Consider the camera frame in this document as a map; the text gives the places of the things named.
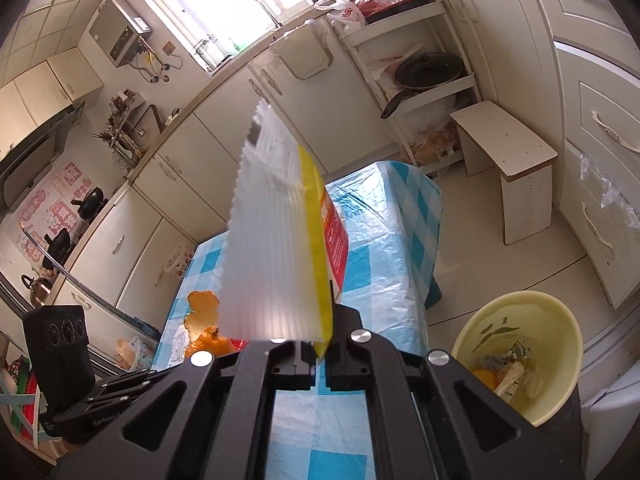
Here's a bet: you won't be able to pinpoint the black wok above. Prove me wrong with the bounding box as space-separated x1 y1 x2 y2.
70 187 108 221

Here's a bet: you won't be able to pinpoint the white upper kitchen cabinets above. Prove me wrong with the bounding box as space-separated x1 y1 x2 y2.
0 45 106 161

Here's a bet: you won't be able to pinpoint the clear bag on drawer handle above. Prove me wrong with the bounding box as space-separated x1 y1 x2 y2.
577 152 640 231

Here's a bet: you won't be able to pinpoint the blue checkered tablecloth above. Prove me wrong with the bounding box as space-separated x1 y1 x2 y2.
150 160 443 480

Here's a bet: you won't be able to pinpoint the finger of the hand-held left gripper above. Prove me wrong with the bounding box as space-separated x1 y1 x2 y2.
82 367 176 406

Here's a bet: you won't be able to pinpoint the light blue chair frame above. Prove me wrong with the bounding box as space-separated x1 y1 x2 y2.
0 390 46 453

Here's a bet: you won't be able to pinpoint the white plastic bag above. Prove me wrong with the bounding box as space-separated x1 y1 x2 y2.
167 322 193 361

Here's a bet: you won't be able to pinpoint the plastic bag with orange contents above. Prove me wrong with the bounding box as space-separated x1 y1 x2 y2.
116 336 161 373

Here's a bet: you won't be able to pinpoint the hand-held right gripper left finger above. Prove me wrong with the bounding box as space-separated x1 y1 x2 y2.
47 340 317 480

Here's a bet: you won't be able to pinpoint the clear bag of groceries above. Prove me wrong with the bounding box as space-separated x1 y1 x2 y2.
402 95 463 166

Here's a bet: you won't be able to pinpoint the white bag with red print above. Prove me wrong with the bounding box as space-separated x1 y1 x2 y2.
314 0 368 31

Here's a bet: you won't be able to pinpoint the chrome metal rail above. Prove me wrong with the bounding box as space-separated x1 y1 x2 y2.
0 240 161 376

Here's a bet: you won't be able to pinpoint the pink wall stickers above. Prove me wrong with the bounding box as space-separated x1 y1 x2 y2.
12 160 83 261

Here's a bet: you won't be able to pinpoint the range hood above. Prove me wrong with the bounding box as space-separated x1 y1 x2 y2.
0 100 86 201

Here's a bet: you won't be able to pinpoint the pale yellow trash bin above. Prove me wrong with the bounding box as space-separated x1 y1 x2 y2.
451 291 585 427

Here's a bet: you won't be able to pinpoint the black pan with lid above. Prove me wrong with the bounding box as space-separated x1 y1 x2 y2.
381 52 466 120

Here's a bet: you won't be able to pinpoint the steel kettle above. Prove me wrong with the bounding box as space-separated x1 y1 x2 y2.
21 272 56 308

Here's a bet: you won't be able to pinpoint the white tall kitchen cabinets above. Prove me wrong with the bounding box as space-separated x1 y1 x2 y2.
440 0 640 311

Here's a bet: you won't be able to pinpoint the black pot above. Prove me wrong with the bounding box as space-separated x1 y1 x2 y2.
41 230 76 271

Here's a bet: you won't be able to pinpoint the white storage rack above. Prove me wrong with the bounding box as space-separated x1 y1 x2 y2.
325 0 481 171

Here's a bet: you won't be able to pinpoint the white yellow red snack packet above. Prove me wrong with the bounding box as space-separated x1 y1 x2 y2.
226 99 351 356

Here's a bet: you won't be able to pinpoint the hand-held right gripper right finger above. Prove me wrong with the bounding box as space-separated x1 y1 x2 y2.
325 305 586 480

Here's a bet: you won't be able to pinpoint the white hanging plastic bin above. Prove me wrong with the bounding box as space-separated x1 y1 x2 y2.
270 19 335 80

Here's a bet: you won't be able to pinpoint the white paper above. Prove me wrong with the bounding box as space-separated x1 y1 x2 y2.
495 362 543 403

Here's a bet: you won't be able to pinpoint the sink faucet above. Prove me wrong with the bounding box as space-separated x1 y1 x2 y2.
250 0 281 28

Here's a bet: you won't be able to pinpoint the floral wastebasket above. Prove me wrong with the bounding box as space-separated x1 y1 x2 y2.
164 242 197 278

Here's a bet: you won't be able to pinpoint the large pale orange peel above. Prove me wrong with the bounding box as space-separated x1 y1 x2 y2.
471 369 501 392

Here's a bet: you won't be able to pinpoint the white wooden stool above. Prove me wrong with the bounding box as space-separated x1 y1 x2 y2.
449 101 560 246

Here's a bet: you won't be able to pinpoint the utensil holder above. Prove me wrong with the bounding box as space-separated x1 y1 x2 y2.
92 105 161 176

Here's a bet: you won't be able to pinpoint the white wall water heater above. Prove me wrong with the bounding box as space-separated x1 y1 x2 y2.
89 0 153 68

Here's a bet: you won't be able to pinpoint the small jagged orange peel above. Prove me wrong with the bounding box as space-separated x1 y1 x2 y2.
185 290 222 341

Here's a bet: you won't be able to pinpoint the white lower kitchen cabinets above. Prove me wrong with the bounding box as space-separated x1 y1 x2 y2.
50 25 401 341

